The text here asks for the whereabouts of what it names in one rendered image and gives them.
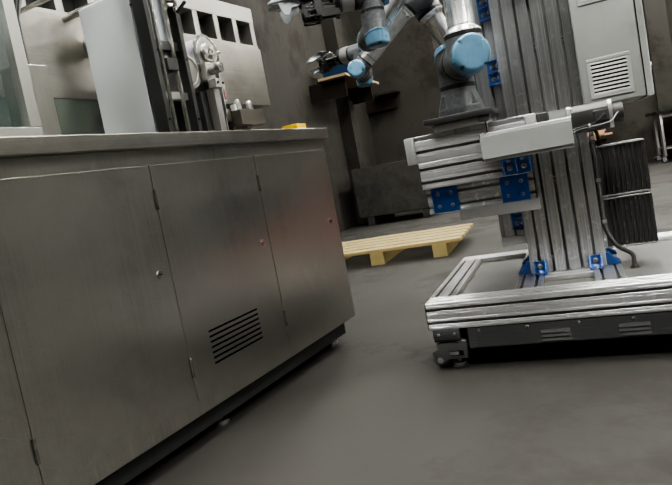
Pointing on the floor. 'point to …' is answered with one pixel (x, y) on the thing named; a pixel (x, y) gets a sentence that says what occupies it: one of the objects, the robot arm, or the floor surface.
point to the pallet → (445, 243)
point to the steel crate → (388, 191)
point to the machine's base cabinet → (156, 298)
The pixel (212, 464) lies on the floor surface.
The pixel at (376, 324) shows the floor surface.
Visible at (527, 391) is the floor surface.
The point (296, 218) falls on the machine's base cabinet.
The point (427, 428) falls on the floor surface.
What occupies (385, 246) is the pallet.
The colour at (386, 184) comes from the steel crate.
